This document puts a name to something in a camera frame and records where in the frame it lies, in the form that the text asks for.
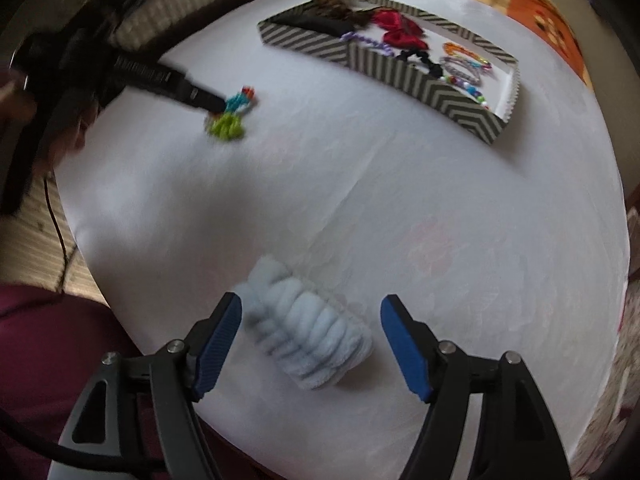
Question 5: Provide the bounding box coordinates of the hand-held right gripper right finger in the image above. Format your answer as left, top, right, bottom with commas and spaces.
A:
380, 294, 573, 480

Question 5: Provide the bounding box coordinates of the striped cardboard box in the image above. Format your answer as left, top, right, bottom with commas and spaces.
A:
257, 0, 523, 147

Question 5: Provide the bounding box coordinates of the brown scrunchie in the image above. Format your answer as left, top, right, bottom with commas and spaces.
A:
346, 7, 376, 29

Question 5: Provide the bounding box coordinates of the light blue fluffy scrunchie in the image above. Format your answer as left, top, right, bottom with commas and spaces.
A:
234, 255, 375, 392

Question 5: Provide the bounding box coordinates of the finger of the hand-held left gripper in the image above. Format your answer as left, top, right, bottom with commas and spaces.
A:
112, 55, 227, 113

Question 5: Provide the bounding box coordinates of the white tablecloth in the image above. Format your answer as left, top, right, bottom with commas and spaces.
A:
52, 0, 631, 480

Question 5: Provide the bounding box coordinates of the leopard print hair bow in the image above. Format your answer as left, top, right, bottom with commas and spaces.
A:
312, 0, 361, 13

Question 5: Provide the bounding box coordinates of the multicolour spiral hair tie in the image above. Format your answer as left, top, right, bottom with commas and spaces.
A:
204, 86, 258, 145

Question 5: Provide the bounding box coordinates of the black cable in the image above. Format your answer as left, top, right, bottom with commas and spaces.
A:
0, 407, 156, 471
42, 172, 76, 293

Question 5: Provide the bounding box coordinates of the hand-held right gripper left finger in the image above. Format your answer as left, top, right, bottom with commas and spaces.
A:
47, 291, 244, 480

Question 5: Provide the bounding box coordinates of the grey braided bracelet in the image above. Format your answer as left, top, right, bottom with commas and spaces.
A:
440, 57, 483, 86

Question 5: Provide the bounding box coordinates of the orange patterned blanket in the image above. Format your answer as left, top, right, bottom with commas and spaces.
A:
360, 0, 598, 96

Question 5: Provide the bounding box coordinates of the clear coloured bead bracelet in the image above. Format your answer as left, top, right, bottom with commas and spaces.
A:
442, 42, 493, 71

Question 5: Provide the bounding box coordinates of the person's left hand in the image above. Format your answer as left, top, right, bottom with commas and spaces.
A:
0, 77, 98, 166

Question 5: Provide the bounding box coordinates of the purple bead bracelet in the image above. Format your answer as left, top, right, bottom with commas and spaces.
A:
340, 31, 396, 56

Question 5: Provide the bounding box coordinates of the red hair bow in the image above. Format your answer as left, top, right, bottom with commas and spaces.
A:
372, 8, 426, 51

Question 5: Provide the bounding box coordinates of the beige ribbed mat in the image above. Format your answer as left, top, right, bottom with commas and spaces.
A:
0, 0, 216, 306

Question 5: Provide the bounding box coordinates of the multicolour bead bracelet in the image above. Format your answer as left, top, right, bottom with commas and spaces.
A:
445, 75, 491, 111

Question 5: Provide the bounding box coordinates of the black scrunchie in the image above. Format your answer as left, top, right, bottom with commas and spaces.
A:
397, 49, 446, 81

